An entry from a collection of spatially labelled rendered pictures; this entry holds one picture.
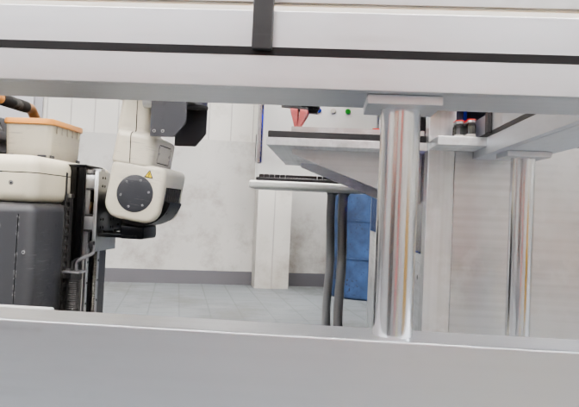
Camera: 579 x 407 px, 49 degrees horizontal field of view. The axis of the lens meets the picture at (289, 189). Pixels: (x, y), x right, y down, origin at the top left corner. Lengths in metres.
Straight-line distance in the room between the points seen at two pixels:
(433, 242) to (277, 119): 1.20
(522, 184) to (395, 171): 0.65
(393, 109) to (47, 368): 0.53
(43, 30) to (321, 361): 0.52
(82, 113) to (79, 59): 5.05
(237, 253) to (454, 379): 5.05
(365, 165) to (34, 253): 0.89
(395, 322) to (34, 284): 1.19
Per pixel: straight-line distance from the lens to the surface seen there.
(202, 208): 5.74
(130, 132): 1.84
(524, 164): 1.40
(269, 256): 5.58
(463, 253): 1.60
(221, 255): 5.77
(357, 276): 5.13
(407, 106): 0.78
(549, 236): 1.65
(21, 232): 1.76
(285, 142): 1.59
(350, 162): 1.66
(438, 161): 1.59
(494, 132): 1.41
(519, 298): 1.41
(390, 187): 0.78
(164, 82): 0.78
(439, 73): 0.76
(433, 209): 1.58
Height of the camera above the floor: 0.70
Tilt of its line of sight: 2 degrees up
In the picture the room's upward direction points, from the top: 3 degrees clockwise
